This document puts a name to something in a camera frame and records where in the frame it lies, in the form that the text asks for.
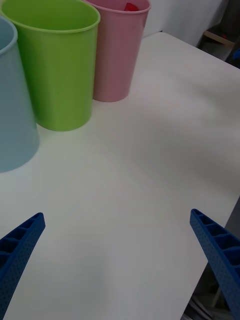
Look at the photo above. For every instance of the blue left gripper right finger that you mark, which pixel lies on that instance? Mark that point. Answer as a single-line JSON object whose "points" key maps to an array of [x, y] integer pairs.
{"points": [[222, 260]]}

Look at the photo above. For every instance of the pink plastic bin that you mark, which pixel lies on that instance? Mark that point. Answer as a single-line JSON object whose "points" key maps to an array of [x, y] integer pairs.
{"points": [[117, 55]]}

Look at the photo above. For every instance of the green plastic bin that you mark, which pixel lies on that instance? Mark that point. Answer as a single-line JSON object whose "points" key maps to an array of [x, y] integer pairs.
{"points": [[60, 75]]}

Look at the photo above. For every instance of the pale blue plastic bin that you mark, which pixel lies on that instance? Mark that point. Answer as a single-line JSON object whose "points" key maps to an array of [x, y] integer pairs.
{"points": [[15, 105]]}

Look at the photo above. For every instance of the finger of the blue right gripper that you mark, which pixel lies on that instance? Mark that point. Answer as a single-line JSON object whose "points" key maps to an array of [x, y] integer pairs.
{"points": [[237, 54]]}

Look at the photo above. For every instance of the wooden shelf frame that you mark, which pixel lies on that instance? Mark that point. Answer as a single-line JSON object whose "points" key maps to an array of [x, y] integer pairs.
{"points": [[218, 38]]}

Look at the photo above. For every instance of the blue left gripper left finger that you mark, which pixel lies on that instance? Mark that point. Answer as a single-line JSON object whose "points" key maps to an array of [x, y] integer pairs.
{"points": [[17, 257]]}

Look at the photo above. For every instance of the clear bottle with red cap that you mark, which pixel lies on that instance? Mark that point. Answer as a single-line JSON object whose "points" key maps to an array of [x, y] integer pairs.
{"points": [[131, 7]]}

